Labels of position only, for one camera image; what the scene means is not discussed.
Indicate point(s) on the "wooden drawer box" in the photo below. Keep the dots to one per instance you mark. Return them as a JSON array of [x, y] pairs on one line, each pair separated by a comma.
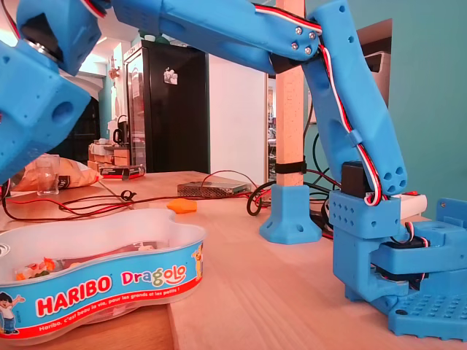
[[116, 158]]

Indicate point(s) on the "black glass-door fridge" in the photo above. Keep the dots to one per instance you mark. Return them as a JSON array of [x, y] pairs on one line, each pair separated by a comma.
[[175, 138]]

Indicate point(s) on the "dark arched door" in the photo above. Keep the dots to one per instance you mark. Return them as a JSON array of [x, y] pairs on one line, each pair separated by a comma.
[[85, 140]]

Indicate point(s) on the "black kettle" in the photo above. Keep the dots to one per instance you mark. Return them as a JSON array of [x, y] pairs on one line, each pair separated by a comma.
[[120, 133]]

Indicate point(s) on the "perforated metal power supply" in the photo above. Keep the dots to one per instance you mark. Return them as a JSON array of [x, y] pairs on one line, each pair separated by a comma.
[[211, 189]]

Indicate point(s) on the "small photo magnet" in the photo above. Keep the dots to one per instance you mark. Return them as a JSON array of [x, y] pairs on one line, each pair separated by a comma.
[[170, 75]]

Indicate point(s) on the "red and black box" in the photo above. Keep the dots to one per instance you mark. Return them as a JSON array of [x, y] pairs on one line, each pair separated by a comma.
[[122, 172]]

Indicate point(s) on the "clear drinking glass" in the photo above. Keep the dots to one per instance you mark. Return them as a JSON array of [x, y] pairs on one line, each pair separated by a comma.
[[47, 178]]

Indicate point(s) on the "clear Haribo candy tub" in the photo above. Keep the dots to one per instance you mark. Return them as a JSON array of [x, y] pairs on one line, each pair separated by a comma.
[[109, 288]]

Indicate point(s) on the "small wall decoration figure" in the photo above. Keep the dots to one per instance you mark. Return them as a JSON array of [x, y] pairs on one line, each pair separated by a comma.
[[114, 69]]

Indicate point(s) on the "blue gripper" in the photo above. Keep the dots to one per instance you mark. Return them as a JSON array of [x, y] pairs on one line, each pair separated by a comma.
[[34, 120]]

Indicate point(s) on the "light wooden base board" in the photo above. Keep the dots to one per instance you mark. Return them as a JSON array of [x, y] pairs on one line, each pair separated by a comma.
[[255, 291]]

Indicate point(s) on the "yellow 3D-printed part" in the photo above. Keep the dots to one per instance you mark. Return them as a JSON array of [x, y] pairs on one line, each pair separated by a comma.
[[182, 206]]

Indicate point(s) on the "blue 3D-printed robot arm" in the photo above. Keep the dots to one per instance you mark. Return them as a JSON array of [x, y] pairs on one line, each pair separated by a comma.
[[350, 91]]

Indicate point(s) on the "white office printer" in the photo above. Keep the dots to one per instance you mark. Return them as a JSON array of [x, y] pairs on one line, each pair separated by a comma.
[[379, 62]]

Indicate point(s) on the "crumpled chip bag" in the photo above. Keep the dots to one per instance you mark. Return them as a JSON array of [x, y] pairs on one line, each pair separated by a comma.
[[80, 176]]

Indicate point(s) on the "blue post base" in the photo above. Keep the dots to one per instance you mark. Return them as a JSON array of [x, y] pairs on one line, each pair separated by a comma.
[[288, 218]]

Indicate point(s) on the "wooden post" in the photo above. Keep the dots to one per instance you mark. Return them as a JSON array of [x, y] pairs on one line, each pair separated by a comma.
[[290, 120]]

